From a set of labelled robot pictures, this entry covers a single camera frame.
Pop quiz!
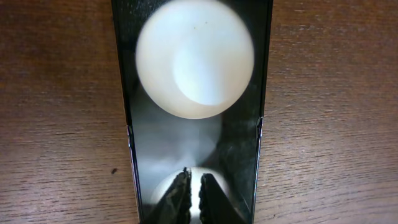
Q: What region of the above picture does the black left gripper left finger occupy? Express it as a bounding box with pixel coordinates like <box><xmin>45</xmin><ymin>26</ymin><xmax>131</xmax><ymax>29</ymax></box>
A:
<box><xmin>141</xmin><ymin>167</ymin><xmax>192</xmax><ymax>224</ymax></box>

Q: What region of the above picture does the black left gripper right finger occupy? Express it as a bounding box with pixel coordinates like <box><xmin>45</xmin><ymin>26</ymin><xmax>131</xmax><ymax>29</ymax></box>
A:
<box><xmin>199</xmin><ymin>174</ymin><xmax>246</xmax><ymax>224</ymax></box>

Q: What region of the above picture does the black smartphone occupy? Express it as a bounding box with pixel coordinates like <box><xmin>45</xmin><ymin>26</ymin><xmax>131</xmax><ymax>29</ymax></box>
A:
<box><xmin>111</xmin><ymin>0</ymin><xmax>272</xmax><ymax>223</ymax></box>

